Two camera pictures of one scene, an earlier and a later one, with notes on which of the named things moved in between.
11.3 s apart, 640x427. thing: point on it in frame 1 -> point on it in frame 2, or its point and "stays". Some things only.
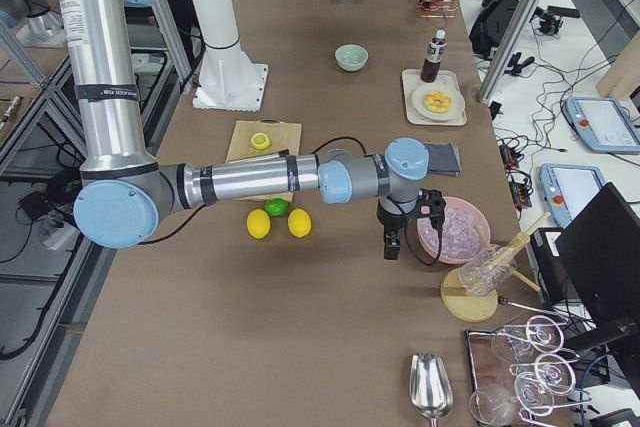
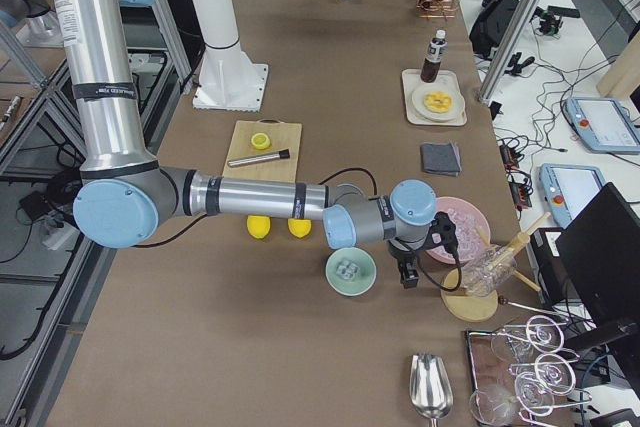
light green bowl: [351, 57] -> [350, 271]
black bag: [489, 28] stays
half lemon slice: [260, 140] stays
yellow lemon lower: [258, 223] stays
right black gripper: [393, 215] -> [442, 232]
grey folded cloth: [444, 159] stays
